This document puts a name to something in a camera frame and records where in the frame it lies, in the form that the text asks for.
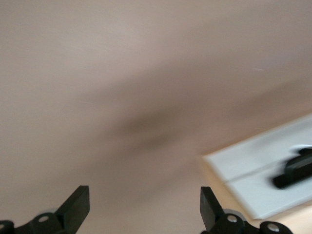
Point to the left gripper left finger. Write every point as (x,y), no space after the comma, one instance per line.
(70,214)

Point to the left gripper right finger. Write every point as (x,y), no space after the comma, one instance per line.
(212,214)

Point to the wooden drawer with white front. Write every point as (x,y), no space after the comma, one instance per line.
(243,165)

